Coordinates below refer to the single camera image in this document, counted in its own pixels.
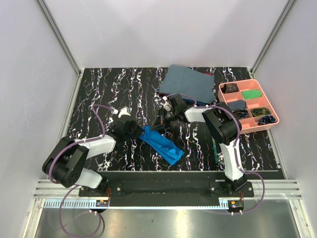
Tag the dark multicolour item in tray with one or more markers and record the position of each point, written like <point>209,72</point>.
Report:
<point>241,114</point>

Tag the aluminium frame rail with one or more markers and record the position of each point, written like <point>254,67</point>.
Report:
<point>58,35</point>

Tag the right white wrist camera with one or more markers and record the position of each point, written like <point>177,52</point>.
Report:
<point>166,104</point>

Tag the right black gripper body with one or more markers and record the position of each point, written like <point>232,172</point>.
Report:
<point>172,114</point>

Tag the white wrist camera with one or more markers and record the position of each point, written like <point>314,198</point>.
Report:
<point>166,104</point>
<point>123,112</point>

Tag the yellow green item in tray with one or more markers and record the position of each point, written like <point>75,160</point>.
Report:
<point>260,112</point>

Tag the grey folded napkin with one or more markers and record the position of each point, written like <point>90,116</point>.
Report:
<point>189,82</point>

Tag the blue patterned item in tray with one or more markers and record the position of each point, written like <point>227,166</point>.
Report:
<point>269,119</point>

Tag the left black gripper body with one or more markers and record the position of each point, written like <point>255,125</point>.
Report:
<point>134,133</point>

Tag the grey item in tray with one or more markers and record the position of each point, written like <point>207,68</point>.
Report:
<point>237,105</point>

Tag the dark patterned item in tray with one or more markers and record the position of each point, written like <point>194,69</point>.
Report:
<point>230,88</point>

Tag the knife with green handle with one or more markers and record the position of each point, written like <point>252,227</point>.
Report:
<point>215,149</point>

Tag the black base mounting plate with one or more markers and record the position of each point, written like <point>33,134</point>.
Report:
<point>173,189</point>

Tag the pink divided tray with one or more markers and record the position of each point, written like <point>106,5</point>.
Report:
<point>251,123</point>

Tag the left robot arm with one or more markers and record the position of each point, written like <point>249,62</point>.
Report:
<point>65,164</point>

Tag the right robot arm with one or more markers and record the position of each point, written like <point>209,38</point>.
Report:
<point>224,128</point>

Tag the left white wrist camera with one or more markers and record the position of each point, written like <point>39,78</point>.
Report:
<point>123,112</point>

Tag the blue cloth napkin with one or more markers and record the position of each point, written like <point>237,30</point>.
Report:
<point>163,146</point>

